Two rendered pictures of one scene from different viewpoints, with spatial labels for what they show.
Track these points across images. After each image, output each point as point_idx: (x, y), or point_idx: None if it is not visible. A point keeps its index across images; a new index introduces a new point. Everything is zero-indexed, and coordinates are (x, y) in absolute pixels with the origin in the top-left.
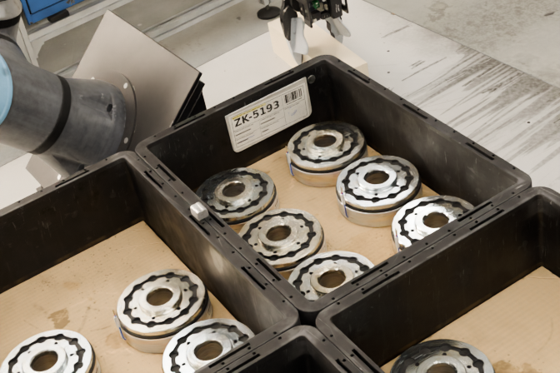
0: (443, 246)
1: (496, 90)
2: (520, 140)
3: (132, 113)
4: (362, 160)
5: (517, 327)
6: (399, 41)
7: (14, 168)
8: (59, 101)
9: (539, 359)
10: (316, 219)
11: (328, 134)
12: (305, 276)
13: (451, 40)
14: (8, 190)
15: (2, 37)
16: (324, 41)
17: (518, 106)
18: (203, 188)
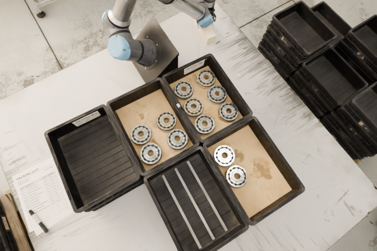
0: (231, 129)
1: (245, 49)
2: (248, 68)
3: (158, 54)
4: (214, 86)
5: (240, 140)
6: (224, 22)
7: None
8: (141, 52)
9: (243, 150)
10: (202, 103)
11: (207, 74)
12: (198, 120)
13: (237, 26)
14: None
15: (126, 31)
16: None
17: (249, 56)
18: (176, 86)
